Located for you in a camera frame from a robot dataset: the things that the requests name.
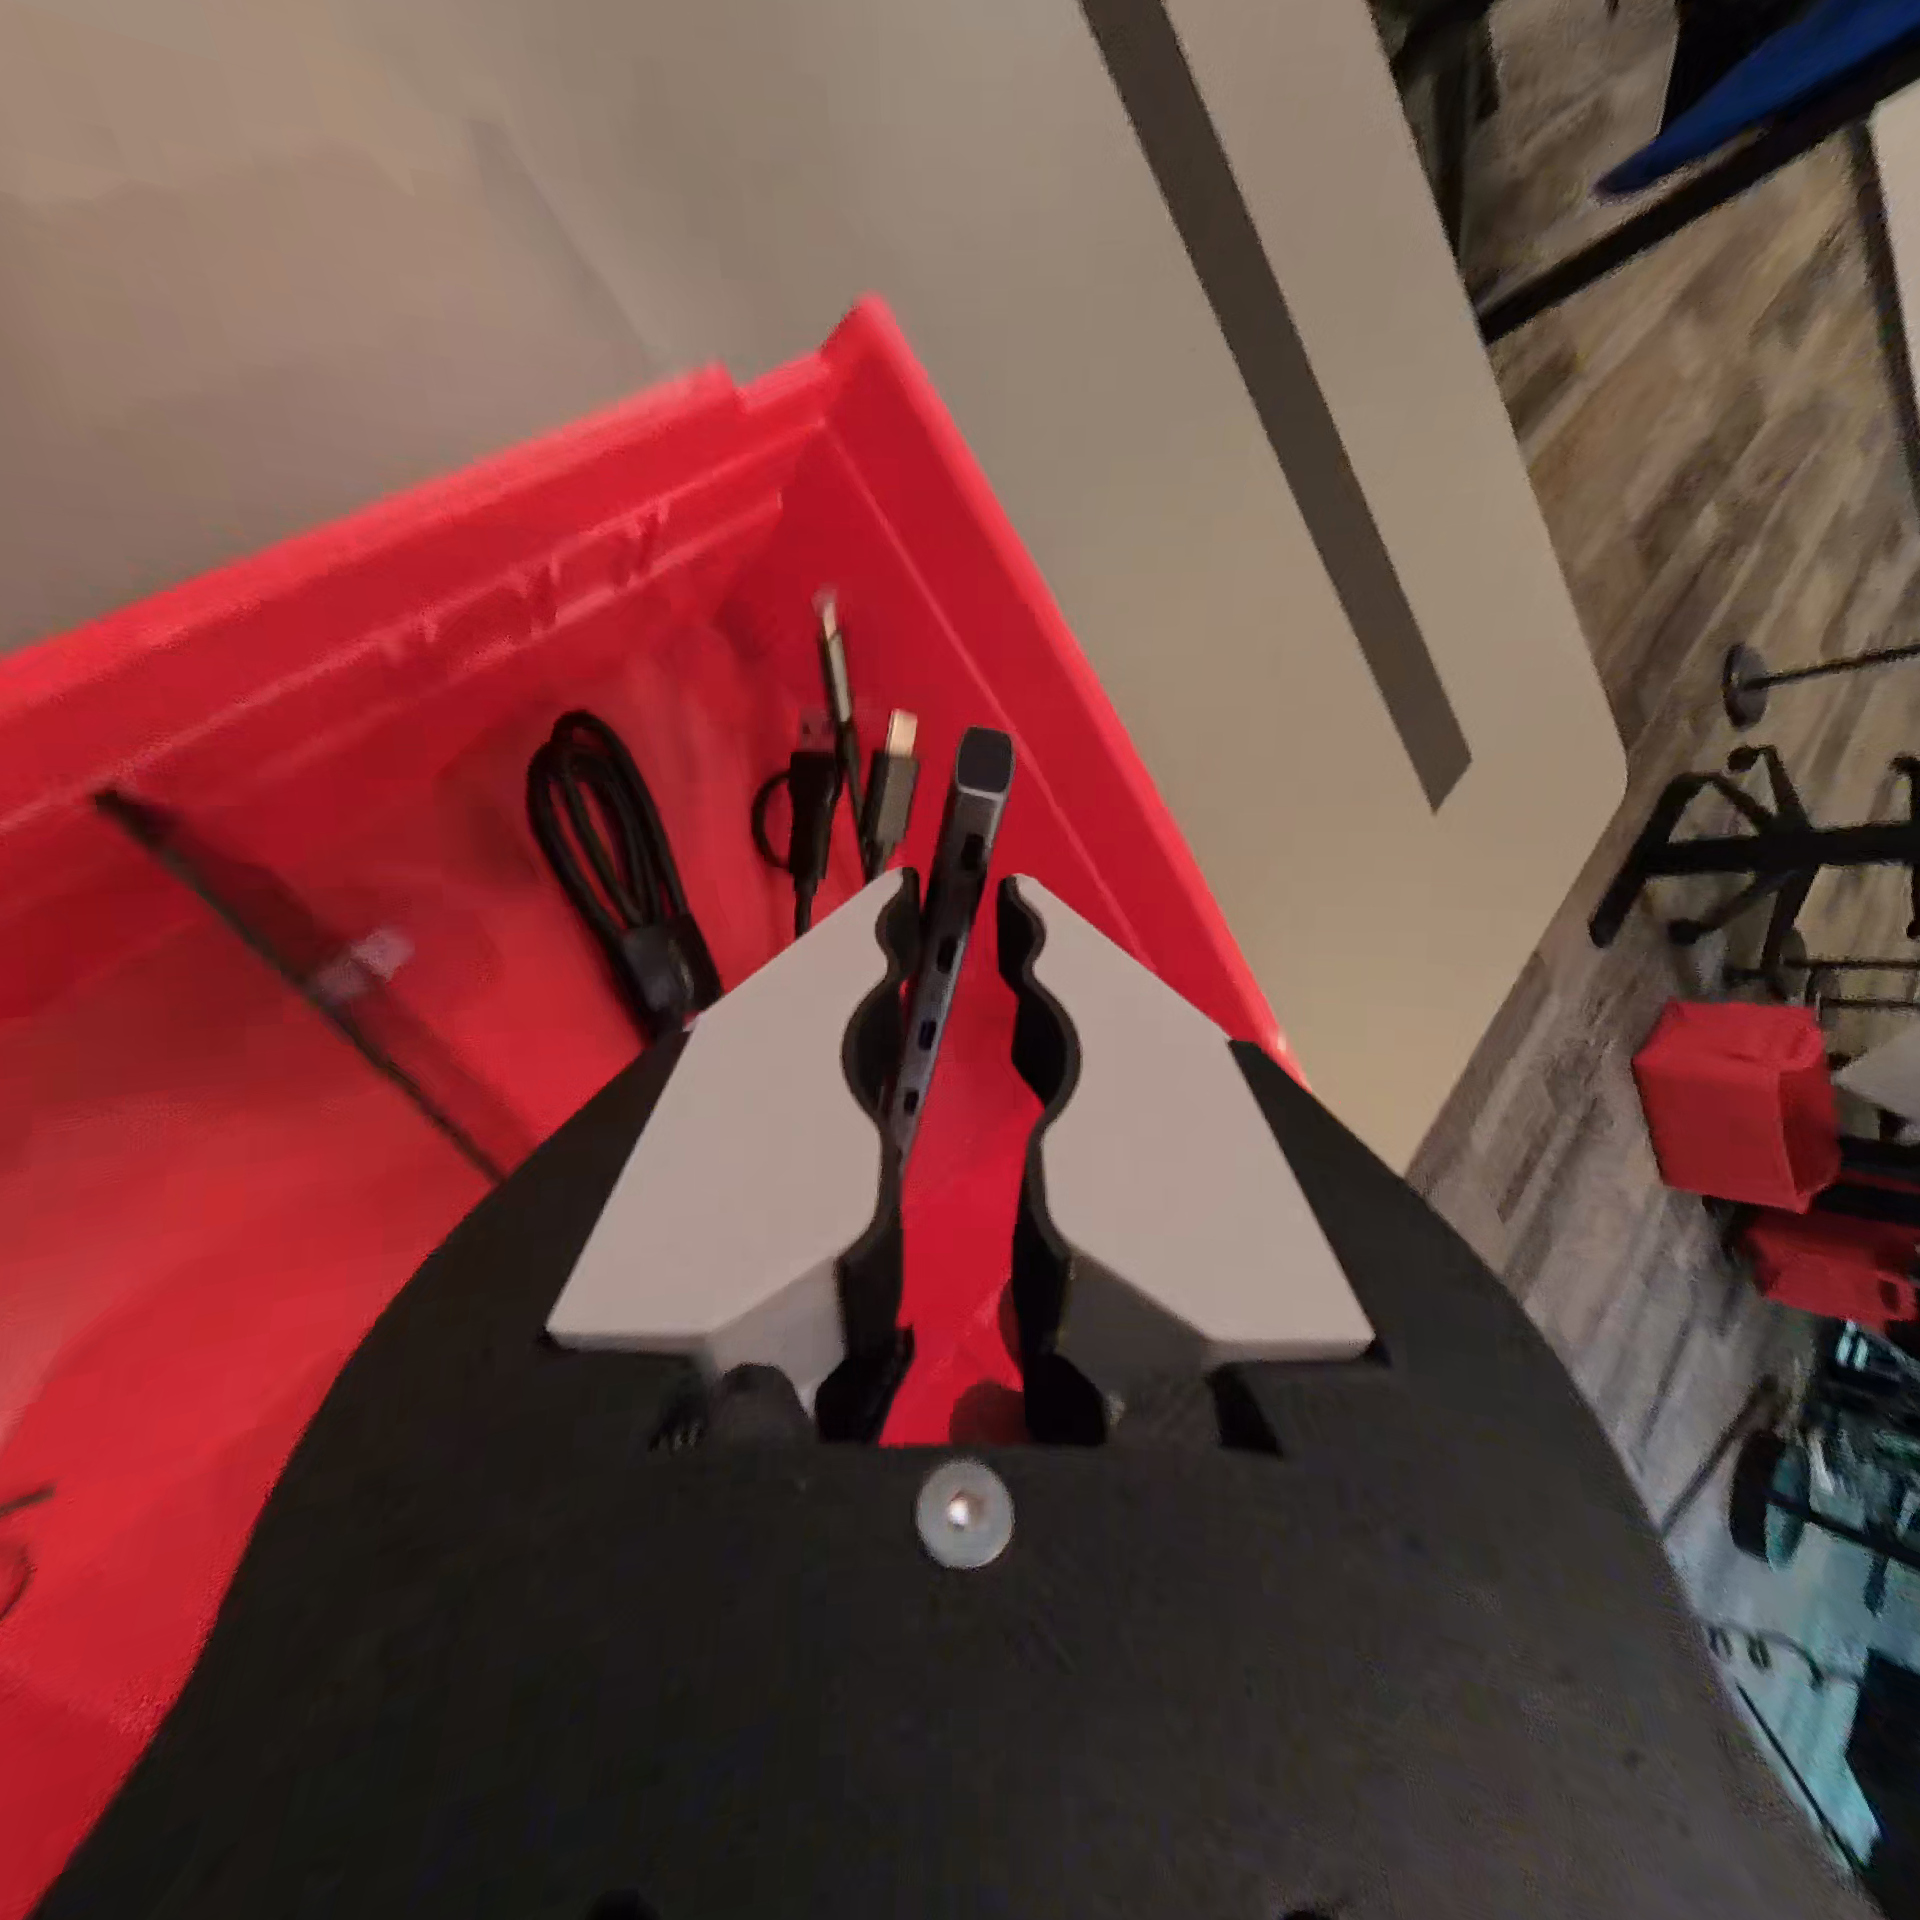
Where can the red storage box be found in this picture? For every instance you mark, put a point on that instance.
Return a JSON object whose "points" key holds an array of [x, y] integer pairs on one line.
{"points": [[1836, 1261], [1735, 1096]]}

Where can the red plastic bin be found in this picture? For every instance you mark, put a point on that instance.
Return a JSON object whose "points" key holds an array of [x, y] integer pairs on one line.
{"points": [[300, 900]]}

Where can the black metal frame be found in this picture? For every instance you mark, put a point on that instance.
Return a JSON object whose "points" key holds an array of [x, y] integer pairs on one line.
{"points": [[1770, 857]]}

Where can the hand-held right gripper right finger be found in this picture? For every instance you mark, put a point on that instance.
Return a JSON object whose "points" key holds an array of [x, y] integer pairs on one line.
{"points": [[1200, 1201]]}

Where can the black bin divider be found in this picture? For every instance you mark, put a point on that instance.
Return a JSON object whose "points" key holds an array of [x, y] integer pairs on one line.
{"points": [[300, 946]]}

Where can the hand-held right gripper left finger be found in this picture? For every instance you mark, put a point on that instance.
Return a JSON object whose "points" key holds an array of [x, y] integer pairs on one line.
{"points": [[721, 1201]]}

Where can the grey usb hub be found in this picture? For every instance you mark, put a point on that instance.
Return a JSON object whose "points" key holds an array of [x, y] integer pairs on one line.
{"points": [[954, 900]]}

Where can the black twist tie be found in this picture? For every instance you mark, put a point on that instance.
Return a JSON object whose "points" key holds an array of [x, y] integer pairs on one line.
{"points": [[16, 1531]]}

